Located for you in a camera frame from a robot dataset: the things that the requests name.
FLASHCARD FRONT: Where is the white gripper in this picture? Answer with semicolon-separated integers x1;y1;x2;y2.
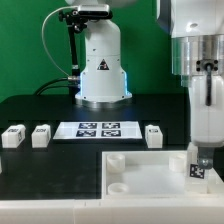
185;75;224;170

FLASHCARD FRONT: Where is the white square table top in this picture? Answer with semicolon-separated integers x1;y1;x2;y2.
101;151;224;199

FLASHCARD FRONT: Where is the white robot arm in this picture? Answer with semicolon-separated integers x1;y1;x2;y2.
65;0;224;169

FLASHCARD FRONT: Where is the white sheet with markers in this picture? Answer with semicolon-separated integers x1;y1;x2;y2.
53;121;142;140

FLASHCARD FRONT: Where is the white L-shaped obstacle wall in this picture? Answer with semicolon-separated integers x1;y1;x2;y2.
0;153;224;224

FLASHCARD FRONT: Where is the black base cable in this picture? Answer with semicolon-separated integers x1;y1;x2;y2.
35;77;81;97

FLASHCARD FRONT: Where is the black camera on stand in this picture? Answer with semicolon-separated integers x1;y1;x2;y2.
77;4;111;18

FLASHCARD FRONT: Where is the grey camera cable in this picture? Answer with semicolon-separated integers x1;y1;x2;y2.
41;5;80;78

